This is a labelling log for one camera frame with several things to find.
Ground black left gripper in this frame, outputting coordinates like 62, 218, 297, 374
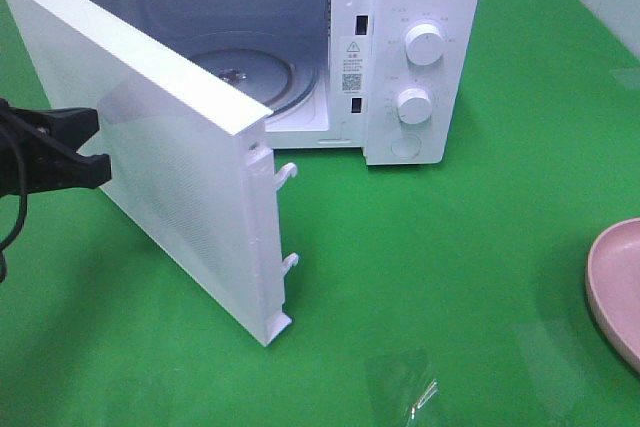
1, 99, 112, 196

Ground white microwave door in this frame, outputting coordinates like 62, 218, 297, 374
6, 0, 298, 344

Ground round white door button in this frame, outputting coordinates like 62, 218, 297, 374
391, 135, 422, 159

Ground white round knob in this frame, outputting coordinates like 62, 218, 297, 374
397, 88, 433, 125
404, 22, 445, 66

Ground pink round plate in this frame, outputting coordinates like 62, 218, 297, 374
585, 218, 639, 371

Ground white microwave oven body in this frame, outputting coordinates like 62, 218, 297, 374
90, 0, 477, 165

